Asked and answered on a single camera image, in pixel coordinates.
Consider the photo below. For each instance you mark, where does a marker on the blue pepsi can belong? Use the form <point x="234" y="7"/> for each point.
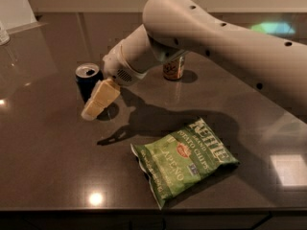
<point x="87" y="75"/>

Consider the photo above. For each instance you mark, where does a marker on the orange soda can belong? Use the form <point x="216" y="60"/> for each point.
<point x="173" y="70"/>

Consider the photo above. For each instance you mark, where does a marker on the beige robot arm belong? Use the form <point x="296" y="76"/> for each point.
<point x="274" y="66"/>

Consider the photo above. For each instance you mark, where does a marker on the green kettle chips bag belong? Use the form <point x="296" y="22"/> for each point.
<point x="181" y="159"/>

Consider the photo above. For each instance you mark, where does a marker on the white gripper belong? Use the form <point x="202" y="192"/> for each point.
<point x="117" y="65"/>

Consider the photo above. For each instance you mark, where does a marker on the white board panel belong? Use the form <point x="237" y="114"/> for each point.
<point x="17" y="16"/>

